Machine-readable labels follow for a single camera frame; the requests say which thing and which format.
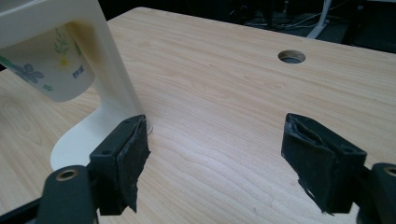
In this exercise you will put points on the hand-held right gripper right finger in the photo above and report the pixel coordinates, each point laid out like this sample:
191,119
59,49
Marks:
317,158

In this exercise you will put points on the floral paper cup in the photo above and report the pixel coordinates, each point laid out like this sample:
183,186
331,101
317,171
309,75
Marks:
46,68

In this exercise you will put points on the cream cup holder stand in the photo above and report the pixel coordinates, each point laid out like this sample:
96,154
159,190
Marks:
106,62

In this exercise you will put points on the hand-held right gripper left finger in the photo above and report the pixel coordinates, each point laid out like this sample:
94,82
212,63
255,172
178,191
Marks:
124,161

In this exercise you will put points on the white metal stand leg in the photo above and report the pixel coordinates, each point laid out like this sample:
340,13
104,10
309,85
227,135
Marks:
320,21

